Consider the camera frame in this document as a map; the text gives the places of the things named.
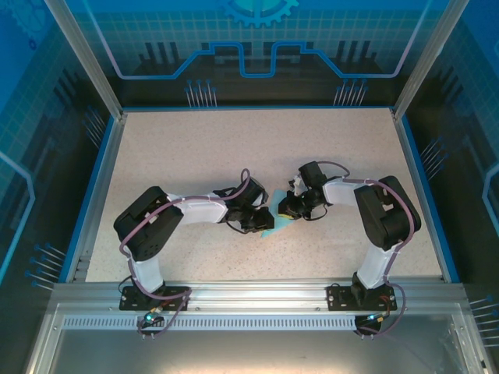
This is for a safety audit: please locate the light blue paper sheet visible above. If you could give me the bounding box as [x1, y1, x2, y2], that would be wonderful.
[258, 189, 300, 240]

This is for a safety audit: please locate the sheet metal panel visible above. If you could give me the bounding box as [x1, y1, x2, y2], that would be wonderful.
[23, 303, 494, 374]

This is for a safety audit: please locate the small connector with green light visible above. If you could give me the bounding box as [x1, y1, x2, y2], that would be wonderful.
[140, 306, 165, 327]
[364, 311, 391, 325]

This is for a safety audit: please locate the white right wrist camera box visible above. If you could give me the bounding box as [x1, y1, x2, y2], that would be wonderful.
[287, 175, 304, 197]

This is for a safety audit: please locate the aluminium mounting rail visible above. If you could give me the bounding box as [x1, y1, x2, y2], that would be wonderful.
[52, 279, 467, 312]

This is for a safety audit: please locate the slotted grey cable duct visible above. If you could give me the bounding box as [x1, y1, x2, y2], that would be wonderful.
[62, 315, 362, 330]

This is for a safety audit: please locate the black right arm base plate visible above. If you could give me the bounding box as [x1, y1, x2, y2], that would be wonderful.
[326, 283, 398, 312]

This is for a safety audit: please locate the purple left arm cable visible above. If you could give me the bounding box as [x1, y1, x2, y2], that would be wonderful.
[119, 168, 251, 340]

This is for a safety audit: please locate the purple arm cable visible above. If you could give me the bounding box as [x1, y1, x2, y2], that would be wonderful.
[119, 168, 251, 340]
[313, 161, 417, 340]

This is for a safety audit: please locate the aluminium blue table side rail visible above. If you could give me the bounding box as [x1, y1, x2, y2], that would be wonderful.
[58, 111, 129, 284]
[391, 108, 462, 284]

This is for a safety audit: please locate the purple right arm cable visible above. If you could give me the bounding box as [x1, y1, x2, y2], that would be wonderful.
[313, 161, 417, 340]

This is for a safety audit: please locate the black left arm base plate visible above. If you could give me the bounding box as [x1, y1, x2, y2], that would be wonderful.
[119, 286, 191, 312]

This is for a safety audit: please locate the aluminium frame post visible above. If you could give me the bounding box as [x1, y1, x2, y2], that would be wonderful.
[42, 0, 129, 122]
[391, 0, 471, 122]

